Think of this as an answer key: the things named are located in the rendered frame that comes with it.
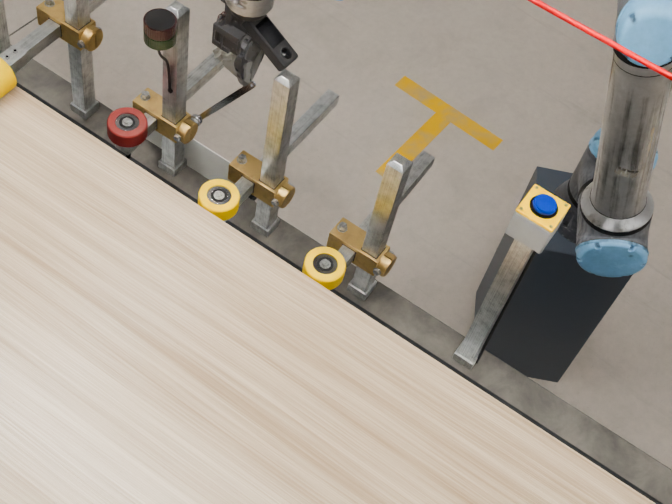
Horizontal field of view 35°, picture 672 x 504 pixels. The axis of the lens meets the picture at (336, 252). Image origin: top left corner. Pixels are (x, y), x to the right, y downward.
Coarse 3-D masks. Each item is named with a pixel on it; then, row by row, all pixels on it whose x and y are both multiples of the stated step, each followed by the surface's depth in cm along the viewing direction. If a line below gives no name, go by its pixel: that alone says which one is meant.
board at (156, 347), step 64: (0, 128) 206; (64, 128) 208; (0, 192) 198; (64, 192) 200; (128, 192) 202; (0, 256) 190; (64, 256) 192; (128, 256) 194; (192, 256) 196; (256, 256) 198; (0, 320) 183; (64, 320) 185; (128, 320) 187; (192, 320) 189; (256, 320) 190; (320, 320) 192; (0, 384) 177; (64, 384) 178; (128, 384) 180; (192, 384) 182; (256, 384) 183; (320, 384) 185; (384, 384) 187; (448, 384) 189; (0, 448) 171; (64, 448) 172; (128, 448) 174; (192, 448) 175; (256, 448) 177; (320, 448) 178; (384, 448) 180; (448, 448) 182; (512, 448) 184
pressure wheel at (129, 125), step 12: (120, 108) 212; (132, 108) 213; (108, 120) 210; (120, 120) 211; (132, 120) 212; (144, 120) 211; (108, 132) 211; (120, 132) 209; (132, 132) 209; (144, 132) 211; (120, 144) 211; (132, 144) 211
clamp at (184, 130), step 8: (152, 96) 220; (160, 96) 220; (136, 104) 219; (144, 104) 219; (152, 104) 219; (160, 104) 219; (144, 112) 219; (152, 112) 218; (160, 112) 218; (160, 120) 218; (168, 120) 217; (184, 120) 218; (160, 128) 220; (168, 128) 218; (176, 128) 216; (184, 128) 217; (192, 128) 218; (168, 136) 220; (176, 136) 217; (184, 136) 217; (192, 136) 221
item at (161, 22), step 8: (152, 16) 191; (160, 16) 191; (168, 16) 191; (152, 24) 190; (160, 24) 190; (168, 24) 190; (176, 40) 197; (160, 56) 198; (168, 64) 202; (168, 72) 204; (168, 80) 206; (168, 88) 208
